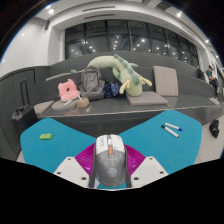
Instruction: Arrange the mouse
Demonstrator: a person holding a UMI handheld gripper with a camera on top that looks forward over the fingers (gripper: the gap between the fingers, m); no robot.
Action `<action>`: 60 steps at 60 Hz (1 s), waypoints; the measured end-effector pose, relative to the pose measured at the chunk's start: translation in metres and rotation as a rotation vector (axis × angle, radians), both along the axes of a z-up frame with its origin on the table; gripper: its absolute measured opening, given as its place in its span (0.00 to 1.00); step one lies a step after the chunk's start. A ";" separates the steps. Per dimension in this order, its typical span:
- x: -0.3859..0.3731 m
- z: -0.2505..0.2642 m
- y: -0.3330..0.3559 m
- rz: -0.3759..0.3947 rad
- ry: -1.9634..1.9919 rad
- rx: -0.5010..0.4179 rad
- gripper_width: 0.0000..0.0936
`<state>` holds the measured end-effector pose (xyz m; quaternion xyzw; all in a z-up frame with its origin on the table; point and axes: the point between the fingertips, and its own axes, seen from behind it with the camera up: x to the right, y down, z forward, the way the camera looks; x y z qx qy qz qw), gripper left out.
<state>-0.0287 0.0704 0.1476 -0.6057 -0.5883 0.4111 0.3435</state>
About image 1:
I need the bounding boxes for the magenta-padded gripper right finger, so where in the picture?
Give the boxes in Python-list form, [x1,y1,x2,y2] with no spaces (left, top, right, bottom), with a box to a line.
[123,144,169,188]

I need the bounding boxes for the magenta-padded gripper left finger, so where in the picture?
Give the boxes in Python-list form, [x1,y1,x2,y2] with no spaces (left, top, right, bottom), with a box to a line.
[53,143,98,188]

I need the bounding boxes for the grey computer mouse orange accent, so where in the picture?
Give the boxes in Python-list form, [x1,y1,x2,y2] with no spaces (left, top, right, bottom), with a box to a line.
[88,134,132,188]

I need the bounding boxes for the small green eraser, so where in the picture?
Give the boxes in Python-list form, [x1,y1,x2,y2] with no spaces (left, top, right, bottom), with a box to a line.
[39,133,54,141]

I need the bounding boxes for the white marker blue cap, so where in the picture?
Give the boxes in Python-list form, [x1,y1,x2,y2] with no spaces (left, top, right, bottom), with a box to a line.
[164,122,183,132]

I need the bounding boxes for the small tan hat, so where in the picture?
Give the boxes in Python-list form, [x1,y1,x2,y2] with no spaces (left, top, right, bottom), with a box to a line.
[75,97,91,109]

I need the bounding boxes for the flat grey square cushion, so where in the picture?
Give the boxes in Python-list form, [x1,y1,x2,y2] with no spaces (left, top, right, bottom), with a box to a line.
[33,99,55,117]
[125,91,169,108]

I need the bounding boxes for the pink plush cushion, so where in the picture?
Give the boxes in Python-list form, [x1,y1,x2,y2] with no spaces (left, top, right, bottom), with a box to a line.
[57,78,81,103]

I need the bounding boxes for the dark blue patterned bag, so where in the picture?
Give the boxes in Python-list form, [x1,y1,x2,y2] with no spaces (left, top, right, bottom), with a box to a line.
[102,79,122,99]

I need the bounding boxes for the grey backpack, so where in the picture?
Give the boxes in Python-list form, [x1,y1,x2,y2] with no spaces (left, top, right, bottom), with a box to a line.
[78,65,106,101]

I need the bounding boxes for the black bag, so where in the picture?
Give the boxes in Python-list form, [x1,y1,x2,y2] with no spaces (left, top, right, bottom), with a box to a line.
[208,118,221,139]

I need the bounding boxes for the large green dragon plush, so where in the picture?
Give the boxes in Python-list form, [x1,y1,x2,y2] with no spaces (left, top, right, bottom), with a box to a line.
[87,54,153,98]

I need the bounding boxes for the upright grey seat cushion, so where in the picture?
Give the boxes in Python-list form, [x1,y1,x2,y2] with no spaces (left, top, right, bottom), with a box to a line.
[152,65,179,98]

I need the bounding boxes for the person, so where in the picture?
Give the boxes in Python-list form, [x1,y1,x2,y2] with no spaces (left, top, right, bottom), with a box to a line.
[205,65,219,88]

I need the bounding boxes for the round ceiling lights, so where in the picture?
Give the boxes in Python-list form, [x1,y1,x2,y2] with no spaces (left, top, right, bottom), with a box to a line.
[19,8,212,44]

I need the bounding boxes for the black suitcase with handle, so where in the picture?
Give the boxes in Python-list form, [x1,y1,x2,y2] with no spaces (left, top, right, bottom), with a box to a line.
[11,78,38,134]

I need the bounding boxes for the large dark window wall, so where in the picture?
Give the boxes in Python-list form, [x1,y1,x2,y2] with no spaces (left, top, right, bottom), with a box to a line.
[64,19,201,68]

